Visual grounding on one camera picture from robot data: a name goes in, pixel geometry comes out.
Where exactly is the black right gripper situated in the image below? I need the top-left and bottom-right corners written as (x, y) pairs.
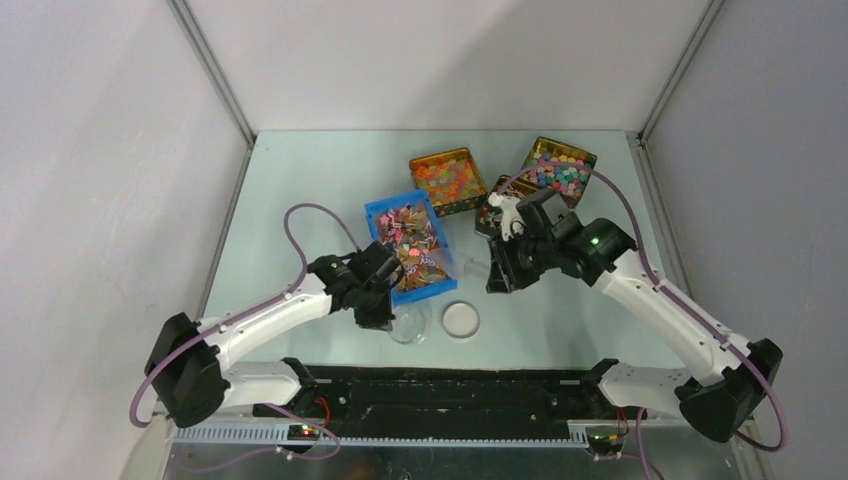
top-left (487, 226), bottom-right (557, 293)

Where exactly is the blue plastic candy bin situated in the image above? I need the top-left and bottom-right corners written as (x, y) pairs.
top-left (364, 189), bottom-right (458, 307)

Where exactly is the tin of orange candies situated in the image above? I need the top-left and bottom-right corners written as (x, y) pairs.
top-left (408, 147), bottom-right (489, 217)

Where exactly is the tin of wrapped candies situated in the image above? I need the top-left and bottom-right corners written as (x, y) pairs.
top-left (475, 179), bottom-right (540, 237)

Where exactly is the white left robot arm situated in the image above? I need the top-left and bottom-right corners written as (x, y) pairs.
top-left (144, 242), bottom-right (403, 428)

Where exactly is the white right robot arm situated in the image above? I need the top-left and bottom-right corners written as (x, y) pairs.
top-left (486, 189), bottom-right (783, 443)

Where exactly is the grey slotted cable duct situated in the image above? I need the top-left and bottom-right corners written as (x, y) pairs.
top-left (173, 422), bottom-right (589, 448)

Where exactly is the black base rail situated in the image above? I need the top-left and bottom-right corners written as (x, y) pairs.
top-left (289, 365), bottom-right (637, 438)

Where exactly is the tin of pastel candies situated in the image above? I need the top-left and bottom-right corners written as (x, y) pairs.
top-left (520, 136), bottom-right (598, 209)

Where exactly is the clear plastic jar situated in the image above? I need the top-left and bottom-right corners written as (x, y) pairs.
top-left (389, 300), bottom-right (432, 345)

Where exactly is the clear plastic scoop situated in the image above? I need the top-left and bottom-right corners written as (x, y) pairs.
top-left (451, 254), bottom-right (490, 280)

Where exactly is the white jar lid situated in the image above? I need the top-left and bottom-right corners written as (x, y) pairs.
top-left (442, 301), bottom-right (481, 340)

